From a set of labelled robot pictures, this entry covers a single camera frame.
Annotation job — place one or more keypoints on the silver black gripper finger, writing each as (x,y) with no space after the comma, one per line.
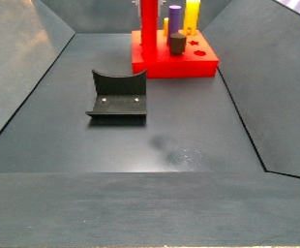
(161,2)
(138,4)

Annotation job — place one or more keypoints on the red wooden shape board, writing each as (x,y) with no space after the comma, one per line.
(198,63)

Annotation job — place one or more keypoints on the purple cylinder peg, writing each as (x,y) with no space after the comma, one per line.
(174,20)

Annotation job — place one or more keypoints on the small yellow peg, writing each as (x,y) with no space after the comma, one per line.
(166,24)

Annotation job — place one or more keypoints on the tall yellow block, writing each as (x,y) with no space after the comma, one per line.
(191,16)

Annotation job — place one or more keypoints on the dark brown cylinder peg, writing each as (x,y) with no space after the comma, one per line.
(178,43)

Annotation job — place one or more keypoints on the black curved holder stand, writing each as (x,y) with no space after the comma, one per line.
(121,95)

